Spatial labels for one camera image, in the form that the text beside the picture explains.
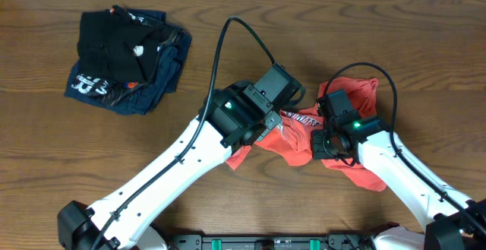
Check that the black folded garment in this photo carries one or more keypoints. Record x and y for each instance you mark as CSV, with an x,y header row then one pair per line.
x,y
117,45

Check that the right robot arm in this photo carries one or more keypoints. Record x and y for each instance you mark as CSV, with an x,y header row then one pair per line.
x,y
450,219

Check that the red t-shirt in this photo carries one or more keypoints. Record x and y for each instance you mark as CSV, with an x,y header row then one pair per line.
x,y
291,139

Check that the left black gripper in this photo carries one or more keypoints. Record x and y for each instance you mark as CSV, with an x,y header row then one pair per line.
x,y
268,121

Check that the navy printed folded shirt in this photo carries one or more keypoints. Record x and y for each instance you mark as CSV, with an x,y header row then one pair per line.
x,y
128,98

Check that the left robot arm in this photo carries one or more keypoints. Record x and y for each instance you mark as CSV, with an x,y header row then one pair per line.
x,y
230,119

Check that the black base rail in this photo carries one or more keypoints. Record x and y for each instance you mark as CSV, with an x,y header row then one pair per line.
x,y
338,239

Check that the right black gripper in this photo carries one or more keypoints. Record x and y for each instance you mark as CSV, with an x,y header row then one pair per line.
x,y
318,151

